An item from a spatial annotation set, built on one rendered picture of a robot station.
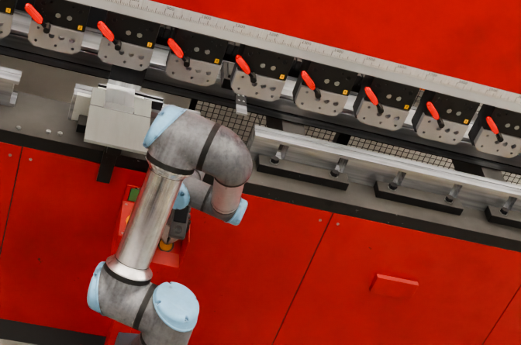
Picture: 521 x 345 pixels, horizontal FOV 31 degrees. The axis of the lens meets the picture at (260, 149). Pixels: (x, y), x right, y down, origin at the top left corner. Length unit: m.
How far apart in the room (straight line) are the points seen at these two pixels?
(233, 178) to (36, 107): 0.96
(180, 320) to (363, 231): 1.00
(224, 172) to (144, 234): 0.24
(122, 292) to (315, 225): 0.95
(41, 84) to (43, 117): 1.73
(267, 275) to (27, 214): 0.80
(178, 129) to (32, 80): 2.58
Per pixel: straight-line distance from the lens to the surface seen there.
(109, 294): 2.26
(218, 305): 3.25
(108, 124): 2.73
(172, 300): 2.25
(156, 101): 2.88
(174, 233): 2.66
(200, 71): 2.79
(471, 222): 3.18
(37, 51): 3.11
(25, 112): 2.92
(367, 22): 2.75
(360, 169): 3.06
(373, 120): 2.93
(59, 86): 4.65
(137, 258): 2.23
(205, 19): 2.71
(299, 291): 3.22
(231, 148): 2.12
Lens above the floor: 2.57
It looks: 34 degrees down
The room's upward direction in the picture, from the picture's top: 21 degrees clockwise
